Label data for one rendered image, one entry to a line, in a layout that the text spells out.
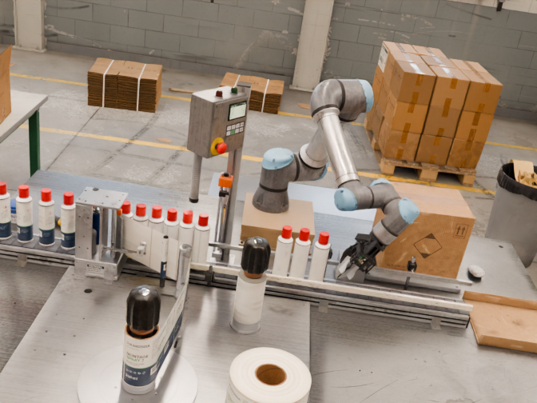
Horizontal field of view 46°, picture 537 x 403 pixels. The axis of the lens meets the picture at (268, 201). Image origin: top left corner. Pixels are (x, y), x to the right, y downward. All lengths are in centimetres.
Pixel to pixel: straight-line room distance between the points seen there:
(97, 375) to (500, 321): 139
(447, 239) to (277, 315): 73
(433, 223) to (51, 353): 135
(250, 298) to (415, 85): 372
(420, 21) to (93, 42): 372
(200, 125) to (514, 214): 283
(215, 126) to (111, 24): 579
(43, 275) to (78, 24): 578
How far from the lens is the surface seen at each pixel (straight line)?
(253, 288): 185
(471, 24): 772
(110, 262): 210
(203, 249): 215
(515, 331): 240
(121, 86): 614
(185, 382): 175
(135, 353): 163
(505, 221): 449
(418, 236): 238
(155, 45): 765
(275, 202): 251
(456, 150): 564
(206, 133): 199
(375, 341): 212
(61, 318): 197
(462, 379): 209
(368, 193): 206
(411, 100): 539
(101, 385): 174
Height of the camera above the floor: 209
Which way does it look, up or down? 26 degrees down
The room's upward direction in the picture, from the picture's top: 9 degrees clockwise
